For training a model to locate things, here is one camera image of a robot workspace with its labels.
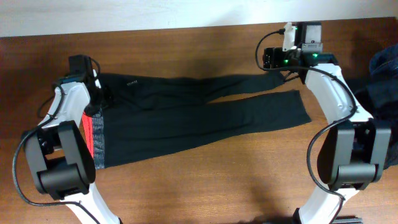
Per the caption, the black leggings red waistband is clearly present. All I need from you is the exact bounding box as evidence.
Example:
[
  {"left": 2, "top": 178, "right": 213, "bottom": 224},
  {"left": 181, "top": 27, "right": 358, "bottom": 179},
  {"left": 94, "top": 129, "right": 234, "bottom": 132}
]
[{"left": 82, "top": 72, "right": 310, "bottom": 169}]

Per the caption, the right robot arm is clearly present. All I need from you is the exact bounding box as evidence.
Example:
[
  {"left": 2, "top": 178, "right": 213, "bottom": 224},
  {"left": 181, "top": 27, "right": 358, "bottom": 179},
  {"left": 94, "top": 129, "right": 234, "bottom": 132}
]
[{"left": 260, "top": 47, "right": 391, "bottom": 223}]

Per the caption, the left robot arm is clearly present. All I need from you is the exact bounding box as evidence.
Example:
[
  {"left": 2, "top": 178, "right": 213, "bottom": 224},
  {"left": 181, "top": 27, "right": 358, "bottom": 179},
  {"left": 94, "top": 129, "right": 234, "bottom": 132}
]
[{"left": 16, "top": 55, "right": 121, "bottom": 223}]

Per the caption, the dark clothes pile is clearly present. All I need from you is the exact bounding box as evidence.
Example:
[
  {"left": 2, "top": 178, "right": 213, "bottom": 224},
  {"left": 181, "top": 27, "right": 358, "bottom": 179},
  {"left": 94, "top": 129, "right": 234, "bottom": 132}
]
[{"left": 347, "top": 45, "right": 397, "bottom": 169}]

